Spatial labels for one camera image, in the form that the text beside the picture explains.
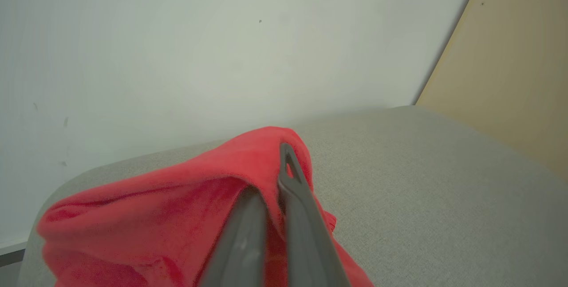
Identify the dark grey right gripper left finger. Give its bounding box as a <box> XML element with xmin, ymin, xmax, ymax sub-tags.
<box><xmin>198</xmin><ymin>186</ymin><xmax>268</xmax><ymax>287</ymax></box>

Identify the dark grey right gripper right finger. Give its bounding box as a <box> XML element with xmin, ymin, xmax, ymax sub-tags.
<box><xmin>277</xmin><ymin>142</ymin><xmax>351</xmax><ymax>287</ymax></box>

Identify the red fleece garment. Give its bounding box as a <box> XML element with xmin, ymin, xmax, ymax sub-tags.
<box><xmin>36</xmin><ymin>126</ymin><xmax>375</xmax><ymax>287</ymax></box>

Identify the grey fabric sofa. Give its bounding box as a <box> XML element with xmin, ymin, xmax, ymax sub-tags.
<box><xmin>16</xmin><ymin>106</ymin><xmax>568</xmax><ymax>287</ymax></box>

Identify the white and black baseboard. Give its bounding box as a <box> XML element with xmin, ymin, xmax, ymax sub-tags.
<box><xmin>0</xmin><ymin>241</ymin><xmax>28</xmax><ymax>267</ymax></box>

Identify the beige wooden panel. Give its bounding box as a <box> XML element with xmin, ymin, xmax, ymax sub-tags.
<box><xmin>415</xmin><ymin>0</ymin><xmax>568</xmax><ymax>181</ymax></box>

